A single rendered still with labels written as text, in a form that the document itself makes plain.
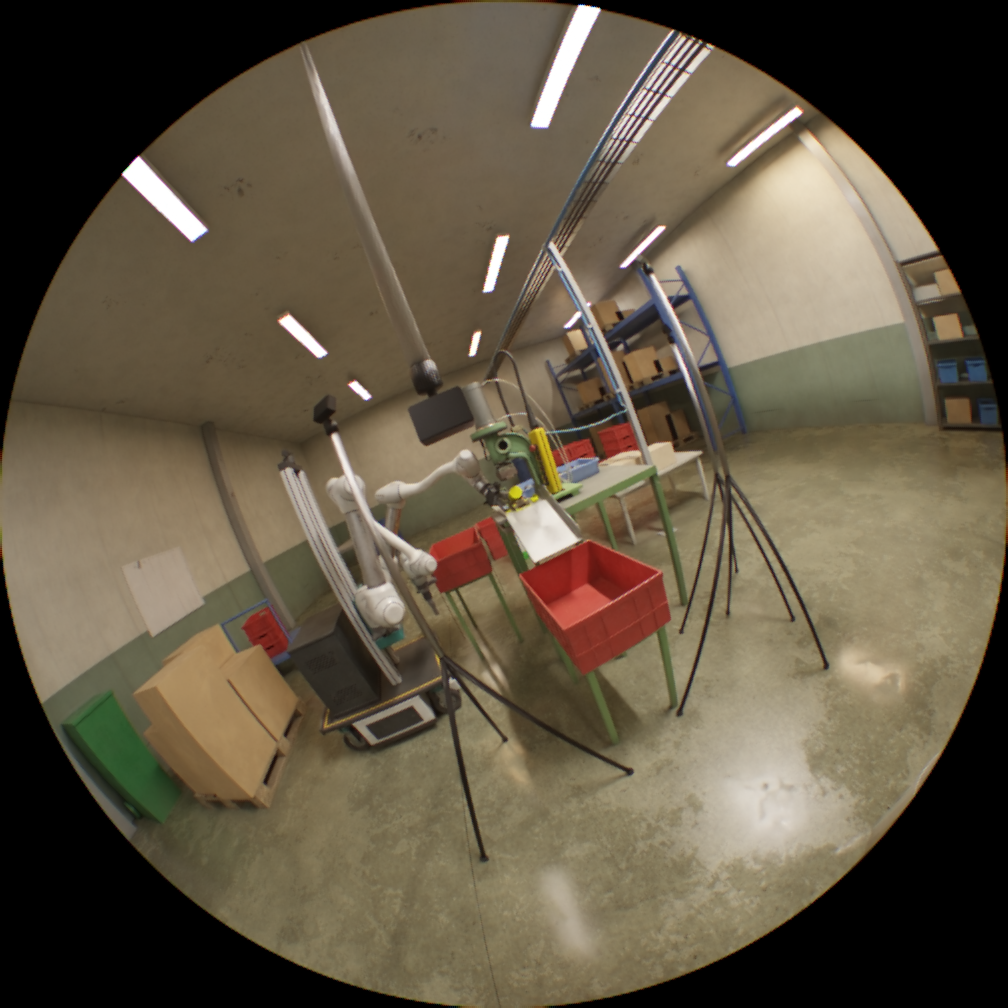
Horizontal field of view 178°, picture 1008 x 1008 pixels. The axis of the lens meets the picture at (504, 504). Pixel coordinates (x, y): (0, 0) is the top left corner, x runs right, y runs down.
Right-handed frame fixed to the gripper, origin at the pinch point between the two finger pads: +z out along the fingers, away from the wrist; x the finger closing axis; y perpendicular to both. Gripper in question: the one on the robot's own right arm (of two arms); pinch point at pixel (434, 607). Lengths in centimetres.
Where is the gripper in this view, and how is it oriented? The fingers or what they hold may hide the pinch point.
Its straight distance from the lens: 195.3
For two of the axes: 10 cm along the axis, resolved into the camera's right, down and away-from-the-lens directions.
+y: -8.6, 4.2, -3.0
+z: 3.9, 9.1, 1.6
